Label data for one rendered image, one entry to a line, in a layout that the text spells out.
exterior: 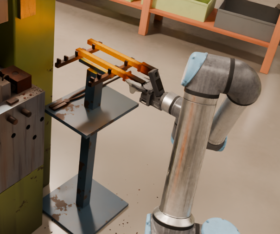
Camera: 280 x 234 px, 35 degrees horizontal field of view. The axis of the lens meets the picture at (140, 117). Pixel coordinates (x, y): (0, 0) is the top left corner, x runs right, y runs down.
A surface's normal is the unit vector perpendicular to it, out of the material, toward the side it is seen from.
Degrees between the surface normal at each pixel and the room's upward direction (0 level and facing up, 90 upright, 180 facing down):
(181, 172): 70
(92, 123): 0
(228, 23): 90
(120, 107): 0
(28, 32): 90
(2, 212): 90
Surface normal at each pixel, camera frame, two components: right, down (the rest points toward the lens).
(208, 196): 0.15, -0.80
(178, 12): -0.37, 0.51
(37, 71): 0.81, 0.43
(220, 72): -0.03, 0.00
